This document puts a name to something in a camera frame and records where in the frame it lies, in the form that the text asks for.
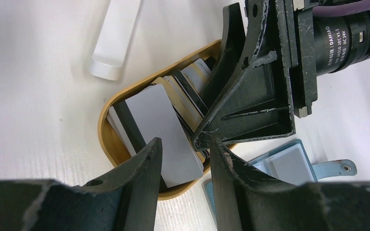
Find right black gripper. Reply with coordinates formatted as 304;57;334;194
191;0;318;151

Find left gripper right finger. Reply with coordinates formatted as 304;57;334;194
210;138;370;231

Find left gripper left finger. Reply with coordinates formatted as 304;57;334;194
0;138;162;231

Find oval wooden card tray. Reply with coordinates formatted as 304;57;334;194
97;39;221;201

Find blue card holder wallet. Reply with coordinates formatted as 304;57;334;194
209;138;357;231

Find dark credit card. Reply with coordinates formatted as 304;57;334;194
268;147;314;185

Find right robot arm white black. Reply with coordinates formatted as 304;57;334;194
191;0;370;151

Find upright stack of cards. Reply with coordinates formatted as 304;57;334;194
151;57;218;160

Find white metal clothes rack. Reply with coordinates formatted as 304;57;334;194
88;0;142;81

